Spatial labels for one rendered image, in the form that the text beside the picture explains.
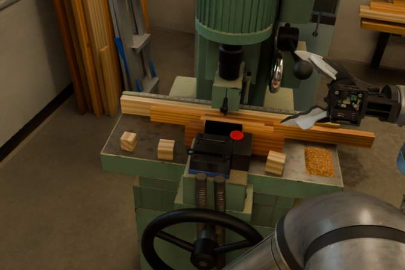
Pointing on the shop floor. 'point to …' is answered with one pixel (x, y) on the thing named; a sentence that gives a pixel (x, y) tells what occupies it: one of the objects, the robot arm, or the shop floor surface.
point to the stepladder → (129, 43)
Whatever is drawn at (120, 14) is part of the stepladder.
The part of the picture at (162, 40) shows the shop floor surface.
